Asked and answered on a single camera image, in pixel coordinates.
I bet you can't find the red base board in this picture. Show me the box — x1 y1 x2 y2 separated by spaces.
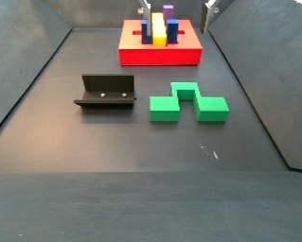
118 20 202 66

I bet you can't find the yellow long bar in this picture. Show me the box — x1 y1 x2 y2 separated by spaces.
151 12 167 46

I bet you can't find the blue block right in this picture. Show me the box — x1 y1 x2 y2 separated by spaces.
167 19 178 43

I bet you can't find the green bridge-shaped object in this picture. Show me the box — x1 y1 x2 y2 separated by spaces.
150 82 229 122

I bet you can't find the blue block left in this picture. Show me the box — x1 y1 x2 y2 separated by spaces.
142 19 151 44

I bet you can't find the black angled fixture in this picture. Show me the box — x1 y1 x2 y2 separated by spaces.
74 74 135 107

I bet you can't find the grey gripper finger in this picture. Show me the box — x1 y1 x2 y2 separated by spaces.
138 0 151 36
203 0 221 31

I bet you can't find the purple block right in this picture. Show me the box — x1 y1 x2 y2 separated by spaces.
163 5 174 20

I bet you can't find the blue block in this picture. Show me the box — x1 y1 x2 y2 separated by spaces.
142 19 151 44
167 19 178 43

